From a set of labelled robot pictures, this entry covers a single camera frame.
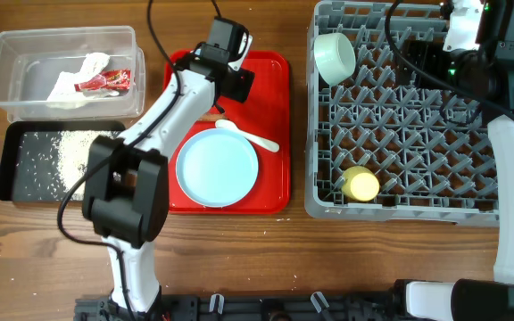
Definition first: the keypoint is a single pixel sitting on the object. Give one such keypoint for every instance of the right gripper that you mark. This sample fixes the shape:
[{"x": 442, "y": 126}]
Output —
[{"x": 428, "y": 53}]

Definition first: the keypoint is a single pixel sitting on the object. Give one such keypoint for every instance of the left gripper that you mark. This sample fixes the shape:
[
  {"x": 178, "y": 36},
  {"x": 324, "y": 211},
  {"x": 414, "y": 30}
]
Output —
[{"x": 241, "y": 85}]

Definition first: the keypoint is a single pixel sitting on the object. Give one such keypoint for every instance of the mint green bowl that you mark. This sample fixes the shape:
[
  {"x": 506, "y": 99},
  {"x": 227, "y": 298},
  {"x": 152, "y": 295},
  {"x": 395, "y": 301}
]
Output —
[{"x": 334, "y": 57}]

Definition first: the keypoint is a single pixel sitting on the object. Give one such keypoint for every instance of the red snack wrapper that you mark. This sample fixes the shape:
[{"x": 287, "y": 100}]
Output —
[{"x": 110, "y": 80}]

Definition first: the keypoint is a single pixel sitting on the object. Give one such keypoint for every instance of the yellow plastic cup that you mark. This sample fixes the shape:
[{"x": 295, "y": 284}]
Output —
[{"x": 360, "y": 184}]

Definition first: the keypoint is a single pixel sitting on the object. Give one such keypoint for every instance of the white napkin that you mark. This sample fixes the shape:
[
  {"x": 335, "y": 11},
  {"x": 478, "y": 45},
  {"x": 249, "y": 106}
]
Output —
[{"x": 65, "y": 96}]

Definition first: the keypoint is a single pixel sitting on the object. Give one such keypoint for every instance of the white rice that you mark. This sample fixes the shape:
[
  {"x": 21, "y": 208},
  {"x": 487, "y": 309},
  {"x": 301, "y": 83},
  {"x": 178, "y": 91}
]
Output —
[{"x": 50, "y": 162}]

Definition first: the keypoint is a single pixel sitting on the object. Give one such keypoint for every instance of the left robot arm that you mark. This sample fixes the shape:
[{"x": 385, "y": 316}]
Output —
[{"x": 127, "y": 194}]

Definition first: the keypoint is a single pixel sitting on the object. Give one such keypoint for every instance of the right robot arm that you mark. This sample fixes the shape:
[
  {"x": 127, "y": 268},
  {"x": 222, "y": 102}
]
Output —
[{"x": 481, "y": 42}]

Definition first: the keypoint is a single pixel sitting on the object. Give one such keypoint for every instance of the grey dishwasher rack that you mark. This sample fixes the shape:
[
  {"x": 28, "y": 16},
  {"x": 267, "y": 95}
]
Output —
[{"x": 428, "y": 148}]

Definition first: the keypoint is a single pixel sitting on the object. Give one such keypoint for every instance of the red serving tray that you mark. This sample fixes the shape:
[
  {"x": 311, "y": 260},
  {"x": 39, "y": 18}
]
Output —
[{"x": 266, "y": 113}]

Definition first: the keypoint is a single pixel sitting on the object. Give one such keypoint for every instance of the white plastic spoon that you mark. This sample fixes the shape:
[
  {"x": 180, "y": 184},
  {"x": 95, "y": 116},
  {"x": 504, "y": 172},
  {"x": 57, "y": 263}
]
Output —
[{"x": 260, "y": 141}]

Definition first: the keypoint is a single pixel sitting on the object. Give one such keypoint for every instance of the light blue plate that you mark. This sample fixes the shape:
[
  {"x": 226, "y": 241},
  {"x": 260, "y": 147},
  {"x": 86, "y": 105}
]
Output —
[{"x": 217, "y": 168}]

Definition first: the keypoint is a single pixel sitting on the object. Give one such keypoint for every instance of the clear plastic bin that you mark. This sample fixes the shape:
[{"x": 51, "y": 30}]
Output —
[{"x": 33, "y": 60}]

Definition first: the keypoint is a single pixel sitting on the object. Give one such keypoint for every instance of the black tray bin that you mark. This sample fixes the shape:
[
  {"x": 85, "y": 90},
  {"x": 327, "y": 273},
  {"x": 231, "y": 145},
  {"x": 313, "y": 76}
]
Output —
[{"x": 16, "y": 130}]

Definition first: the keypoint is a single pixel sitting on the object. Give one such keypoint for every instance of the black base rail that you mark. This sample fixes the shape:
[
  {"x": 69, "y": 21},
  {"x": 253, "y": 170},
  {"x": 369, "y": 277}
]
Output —
[{"x": 316, "y": 307}]

